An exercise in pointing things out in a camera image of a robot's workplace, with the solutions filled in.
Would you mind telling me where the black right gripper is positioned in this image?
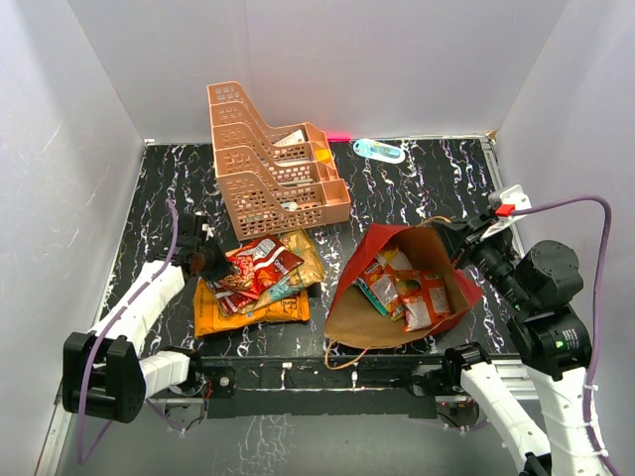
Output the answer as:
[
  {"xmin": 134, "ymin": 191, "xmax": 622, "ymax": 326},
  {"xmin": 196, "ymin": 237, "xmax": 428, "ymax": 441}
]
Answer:
[{"xmin": 432, "ymin": 209, "xmax": 533, "ymax": 310}]

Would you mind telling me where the dark red Doritos bag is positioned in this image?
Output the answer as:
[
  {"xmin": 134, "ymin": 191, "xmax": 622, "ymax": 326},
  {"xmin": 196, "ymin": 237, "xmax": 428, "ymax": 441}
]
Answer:
[{"xmin": 209, "ymin": 235, "xmax": 303, "ymax": 315}]

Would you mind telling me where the orange fruit candy bag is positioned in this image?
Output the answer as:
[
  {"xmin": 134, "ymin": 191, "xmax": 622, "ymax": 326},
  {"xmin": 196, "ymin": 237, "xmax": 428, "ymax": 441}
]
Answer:
[{"xmin": 395, "ymin": 270, "xmax": 451, "ymax": 332}]

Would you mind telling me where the red brown paper bag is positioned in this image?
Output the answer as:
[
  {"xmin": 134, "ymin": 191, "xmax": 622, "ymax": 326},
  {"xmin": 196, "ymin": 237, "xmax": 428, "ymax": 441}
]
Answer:
[{"xmin": 324, "ymin": 216, "xmax": 482, "ymax": 370}]

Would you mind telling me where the orange honey dijon chips bag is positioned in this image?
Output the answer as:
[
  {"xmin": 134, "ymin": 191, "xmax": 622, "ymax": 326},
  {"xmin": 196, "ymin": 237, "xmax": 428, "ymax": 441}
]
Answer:
[{"xmin": 192, "ymin": 280, "xmax": 311, "ymax": 338}]

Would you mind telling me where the orange white snack packet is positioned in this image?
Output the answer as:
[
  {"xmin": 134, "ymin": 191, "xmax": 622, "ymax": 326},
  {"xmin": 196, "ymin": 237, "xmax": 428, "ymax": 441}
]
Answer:
[{"xmin": 360, "ymin": 259, "xmax": 405, "ymax": 321}]

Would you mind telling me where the gold chips bag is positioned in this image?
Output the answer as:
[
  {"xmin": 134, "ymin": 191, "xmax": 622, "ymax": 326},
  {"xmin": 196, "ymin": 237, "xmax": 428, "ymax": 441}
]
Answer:
[{"xmin": 241, "ymin": 230, "xmax": 324, "ymax": 313}]

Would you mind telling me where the red peanut snack packet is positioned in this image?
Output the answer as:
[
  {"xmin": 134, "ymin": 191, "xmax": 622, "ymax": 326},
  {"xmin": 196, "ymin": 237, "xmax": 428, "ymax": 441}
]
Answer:
[{"xmin": 219, "ymin": 261, "xmax": 272, "ymax": 299}]

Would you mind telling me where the teal Fox's candy bag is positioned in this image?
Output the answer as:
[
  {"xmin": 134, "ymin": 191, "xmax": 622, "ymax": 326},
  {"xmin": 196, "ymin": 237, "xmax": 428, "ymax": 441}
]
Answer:
[{"xmin": 354, "ymin": 278, "xmax": 388, "ymax": 316}]

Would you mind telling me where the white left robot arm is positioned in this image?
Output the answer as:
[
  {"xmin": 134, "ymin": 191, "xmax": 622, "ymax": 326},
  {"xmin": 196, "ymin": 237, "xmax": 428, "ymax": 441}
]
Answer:
[{"xmin": 62, "ymin": 212, "xmax": 230, "ymax": 423}]

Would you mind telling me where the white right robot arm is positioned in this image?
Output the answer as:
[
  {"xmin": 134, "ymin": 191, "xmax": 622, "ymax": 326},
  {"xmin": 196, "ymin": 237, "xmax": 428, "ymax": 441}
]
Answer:
[{"xmin": 432, "ymin": 213, "xmax": 617, "ymax": 475}]

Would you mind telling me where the pink plastic tiered organizer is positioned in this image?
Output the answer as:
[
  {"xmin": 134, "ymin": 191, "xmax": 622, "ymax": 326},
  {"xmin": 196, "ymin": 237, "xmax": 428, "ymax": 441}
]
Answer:
[{"xmin": 207, "ymin": 81, "xmax": 351, "ymax": 241}]

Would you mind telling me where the blue white blister pack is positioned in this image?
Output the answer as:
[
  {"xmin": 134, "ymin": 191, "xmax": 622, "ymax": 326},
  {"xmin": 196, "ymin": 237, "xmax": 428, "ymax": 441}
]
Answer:
[{"xmin": 353, "ymin": 139, "xmax": 405, "ymax": 165}]

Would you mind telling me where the orange yellow block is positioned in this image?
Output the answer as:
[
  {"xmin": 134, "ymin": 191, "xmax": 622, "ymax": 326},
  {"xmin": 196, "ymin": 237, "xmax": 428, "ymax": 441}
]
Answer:
[{"xmin": 315, "ymin": 149, "xmax": 332, "ymax": 164}]

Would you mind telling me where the pink tape strip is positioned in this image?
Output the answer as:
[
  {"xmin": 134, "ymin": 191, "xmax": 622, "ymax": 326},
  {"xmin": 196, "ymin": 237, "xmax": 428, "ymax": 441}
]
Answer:
[{"xmin": 326, "ymin": 131, "xmax": 351, "ymax": 142}]

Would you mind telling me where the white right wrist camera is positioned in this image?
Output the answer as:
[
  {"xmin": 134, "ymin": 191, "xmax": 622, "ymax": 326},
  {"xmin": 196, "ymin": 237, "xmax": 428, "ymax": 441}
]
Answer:
[{"xmin": 480, "ymin": 184, "xmax": 532, "ymax": 241}]

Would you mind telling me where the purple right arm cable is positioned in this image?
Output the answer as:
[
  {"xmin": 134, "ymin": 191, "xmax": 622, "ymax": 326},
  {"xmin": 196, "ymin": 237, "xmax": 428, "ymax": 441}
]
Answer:
[{"xmin": 513, "ymin": 195, "xmax": 624, "ymax": 476}]

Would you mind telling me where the black aluminium front rail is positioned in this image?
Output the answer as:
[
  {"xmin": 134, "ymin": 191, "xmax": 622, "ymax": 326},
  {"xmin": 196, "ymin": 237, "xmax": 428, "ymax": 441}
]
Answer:
[{"xmin": 59, "ymin": 354, "xmax": 589, "ymax": 432}]

